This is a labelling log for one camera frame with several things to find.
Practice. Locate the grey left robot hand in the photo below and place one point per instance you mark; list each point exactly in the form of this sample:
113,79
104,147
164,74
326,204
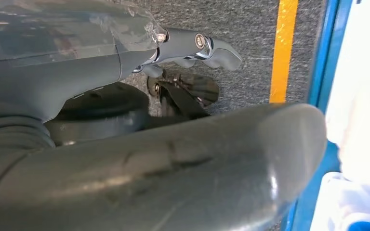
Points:
140,178

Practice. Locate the blue metal shelf rack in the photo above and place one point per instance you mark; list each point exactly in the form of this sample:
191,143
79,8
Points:
335,32

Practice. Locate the black caster wheel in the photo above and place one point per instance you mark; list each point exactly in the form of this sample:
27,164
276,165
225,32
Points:
178,98

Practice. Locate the yellow floor tape mark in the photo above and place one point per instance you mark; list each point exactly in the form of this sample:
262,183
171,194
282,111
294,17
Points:
283,47

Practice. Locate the white plastic tray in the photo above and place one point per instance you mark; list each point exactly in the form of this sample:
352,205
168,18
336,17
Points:
363,95

